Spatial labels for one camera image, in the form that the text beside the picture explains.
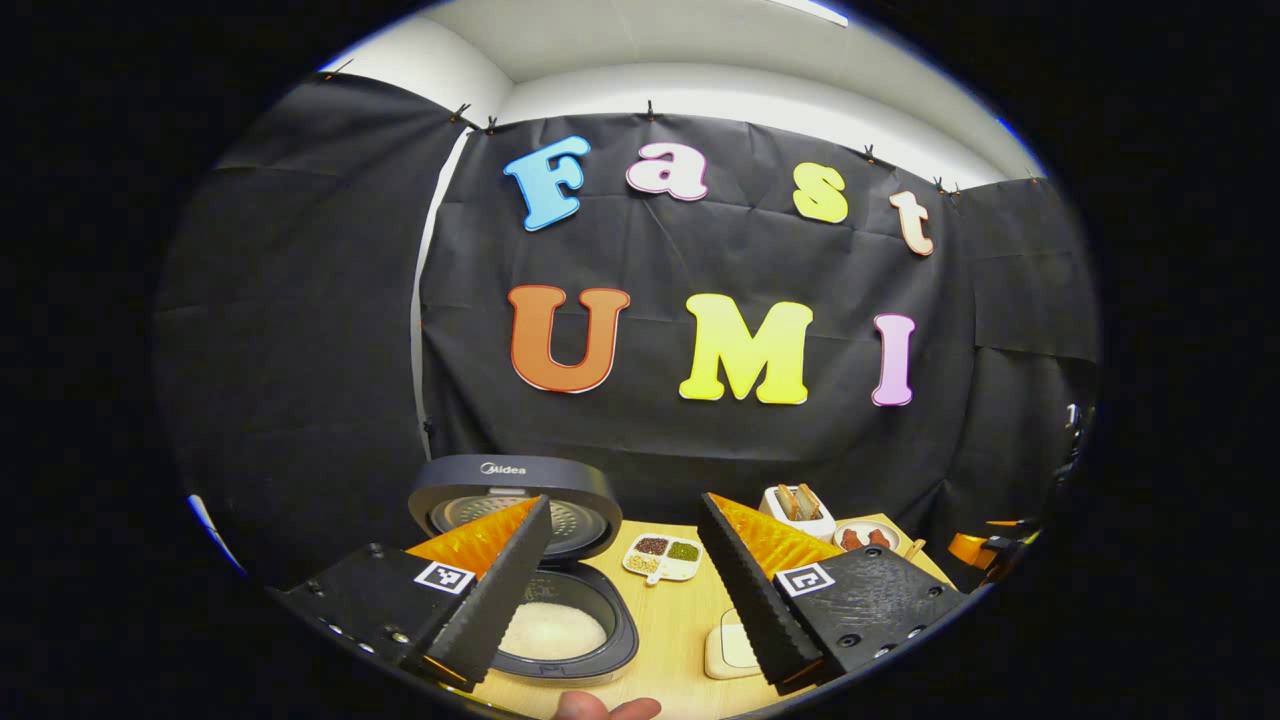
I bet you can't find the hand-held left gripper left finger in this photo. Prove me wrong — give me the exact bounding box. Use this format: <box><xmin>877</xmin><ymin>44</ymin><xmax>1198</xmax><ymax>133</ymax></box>
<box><xmin>268</xmin><ymin>495</ymin><xmax>553</xmax><ymax>692</ymax></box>

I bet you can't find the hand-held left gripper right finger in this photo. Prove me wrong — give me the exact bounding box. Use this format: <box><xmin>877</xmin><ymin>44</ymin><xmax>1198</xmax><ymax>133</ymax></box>
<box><xmin>696</xmin><ymin>492</ymin><xmax>973</xmax><ymax>697</ymax></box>

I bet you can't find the white rice heap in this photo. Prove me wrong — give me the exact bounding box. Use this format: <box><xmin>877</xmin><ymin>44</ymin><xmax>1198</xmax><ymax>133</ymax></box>
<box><xmin>498</xmin><ymin>601</ymin><xmax>609</xmax><ymax>662</ymax></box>

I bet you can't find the dark grey rice cooker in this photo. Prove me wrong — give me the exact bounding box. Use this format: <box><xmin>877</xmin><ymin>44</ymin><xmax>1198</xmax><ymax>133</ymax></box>
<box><xmin>408</xmin><ymin>455</ymin><xmax>641</xmax><ymax>687</ymax></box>

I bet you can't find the clear plastic rice box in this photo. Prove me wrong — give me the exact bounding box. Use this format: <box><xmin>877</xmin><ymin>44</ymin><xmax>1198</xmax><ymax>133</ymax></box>
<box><xmin>704</xmin><ymin>607</ymin><xmax>764</xmax><ymax>681</ymax></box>

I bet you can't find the white toaster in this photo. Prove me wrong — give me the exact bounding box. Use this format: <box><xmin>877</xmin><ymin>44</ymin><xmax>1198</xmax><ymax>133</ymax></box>
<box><xmin>758</xmin><ymin>484</ymin><xmax>837</xmax><ymax>543</ymax></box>

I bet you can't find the white divided bean dish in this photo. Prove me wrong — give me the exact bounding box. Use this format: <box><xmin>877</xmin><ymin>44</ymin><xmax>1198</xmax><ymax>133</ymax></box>
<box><xmin>622</xmin><ymin>533</ymin><xmax>704</xmax><ymax>586</ymax></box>

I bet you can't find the round white plate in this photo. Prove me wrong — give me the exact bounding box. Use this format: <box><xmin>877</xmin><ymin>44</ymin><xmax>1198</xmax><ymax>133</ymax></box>
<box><xmin>832</xmin><ymin>518</ymin><xmax>907</xmax><ymax>558</ymax></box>

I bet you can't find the black backdrop cloth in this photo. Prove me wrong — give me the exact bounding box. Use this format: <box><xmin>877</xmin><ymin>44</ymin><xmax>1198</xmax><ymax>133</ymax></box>
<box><xmin>155</xmin><ymin>70</ymin><xmax>1101</xmax><ymax>591</ymax></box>

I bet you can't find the rectangular ceiling light panel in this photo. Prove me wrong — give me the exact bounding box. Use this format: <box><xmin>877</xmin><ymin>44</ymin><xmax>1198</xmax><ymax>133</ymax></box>
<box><xmin>770</xmin><ymin>0</ymin><xmax>851</xmax><ymax>27</ymax></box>

